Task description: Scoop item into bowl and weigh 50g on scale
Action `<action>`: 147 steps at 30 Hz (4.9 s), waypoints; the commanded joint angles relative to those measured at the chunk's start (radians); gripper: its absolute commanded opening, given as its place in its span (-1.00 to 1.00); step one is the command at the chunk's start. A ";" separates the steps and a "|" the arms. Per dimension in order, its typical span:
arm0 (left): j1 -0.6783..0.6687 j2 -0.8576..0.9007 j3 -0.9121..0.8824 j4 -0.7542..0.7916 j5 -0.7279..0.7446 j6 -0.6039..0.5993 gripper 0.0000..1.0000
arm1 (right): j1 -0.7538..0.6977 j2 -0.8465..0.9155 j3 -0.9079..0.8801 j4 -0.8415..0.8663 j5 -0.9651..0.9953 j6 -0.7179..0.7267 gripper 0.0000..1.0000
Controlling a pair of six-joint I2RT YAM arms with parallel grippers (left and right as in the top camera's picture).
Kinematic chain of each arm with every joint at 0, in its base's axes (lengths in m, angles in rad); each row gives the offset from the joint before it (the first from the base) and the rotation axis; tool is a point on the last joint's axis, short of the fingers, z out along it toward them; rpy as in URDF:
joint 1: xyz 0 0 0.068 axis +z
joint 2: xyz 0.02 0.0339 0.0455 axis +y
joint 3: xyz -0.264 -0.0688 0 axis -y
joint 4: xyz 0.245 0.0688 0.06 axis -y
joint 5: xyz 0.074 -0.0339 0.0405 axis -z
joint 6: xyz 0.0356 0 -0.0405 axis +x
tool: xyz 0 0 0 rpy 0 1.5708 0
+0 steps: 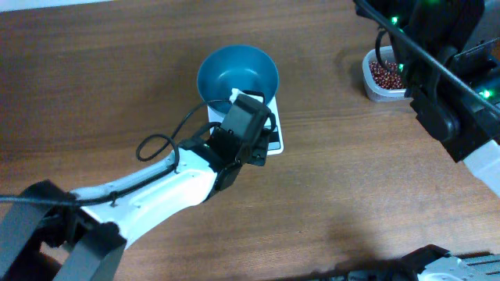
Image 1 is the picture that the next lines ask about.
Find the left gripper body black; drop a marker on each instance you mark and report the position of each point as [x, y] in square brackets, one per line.
[248, 154]

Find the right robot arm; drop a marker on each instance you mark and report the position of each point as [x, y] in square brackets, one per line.
[443, 49]

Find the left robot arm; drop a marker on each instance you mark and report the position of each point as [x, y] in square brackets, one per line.
[50, 234]

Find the white digital kitchen scale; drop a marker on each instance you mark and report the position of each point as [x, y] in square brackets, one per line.
[276, 144]

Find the blue plastic bowl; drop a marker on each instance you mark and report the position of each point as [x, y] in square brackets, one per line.
[237, 66]

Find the clear plastic bean container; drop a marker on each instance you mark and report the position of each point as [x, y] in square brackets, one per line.
[373, 91]

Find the red beans pile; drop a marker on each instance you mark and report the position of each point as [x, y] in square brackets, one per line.
[387, 79]

